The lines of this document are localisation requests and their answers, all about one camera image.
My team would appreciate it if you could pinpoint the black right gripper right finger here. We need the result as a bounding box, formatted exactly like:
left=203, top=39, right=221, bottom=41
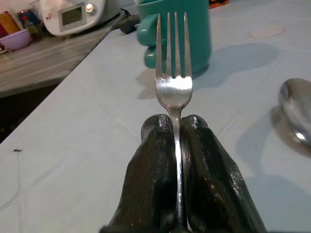
left=180, top=114, right=269, bottom=233

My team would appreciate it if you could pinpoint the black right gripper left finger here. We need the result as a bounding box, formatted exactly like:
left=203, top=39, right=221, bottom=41
left=106, top=114, right=180, bottom=233

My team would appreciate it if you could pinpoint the stainless steel fork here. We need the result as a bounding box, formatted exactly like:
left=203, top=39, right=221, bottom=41
left=155, top=11, right=194, bottom=230

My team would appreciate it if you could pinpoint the pale plastic tablecloth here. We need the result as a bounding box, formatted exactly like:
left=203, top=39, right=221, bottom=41
left=0, top=0, right=311, bottom=233

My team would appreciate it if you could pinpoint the stainless steel spoon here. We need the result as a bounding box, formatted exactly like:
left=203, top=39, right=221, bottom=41
left=271, top=77, right=311, bottom=158

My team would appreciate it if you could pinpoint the teal plastic mug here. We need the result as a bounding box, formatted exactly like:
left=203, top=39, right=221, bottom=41
left=136, top=0, right=212, bottom=76

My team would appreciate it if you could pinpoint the black rounded object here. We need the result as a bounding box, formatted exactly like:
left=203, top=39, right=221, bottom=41
left=118, top=8, right=140, bottom=33

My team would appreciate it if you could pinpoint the orange and black object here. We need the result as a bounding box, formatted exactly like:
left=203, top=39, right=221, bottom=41
left=209, top=0, right=230, bottom=9

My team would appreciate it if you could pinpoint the white kitchen food processor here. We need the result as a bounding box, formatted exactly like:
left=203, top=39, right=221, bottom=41
left=38, top=0, right=122, bottom=37

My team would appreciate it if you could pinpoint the small purple plastic bowl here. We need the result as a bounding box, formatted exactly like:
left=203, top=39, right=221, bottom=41
left=0, top=28, right=34, bottom=51

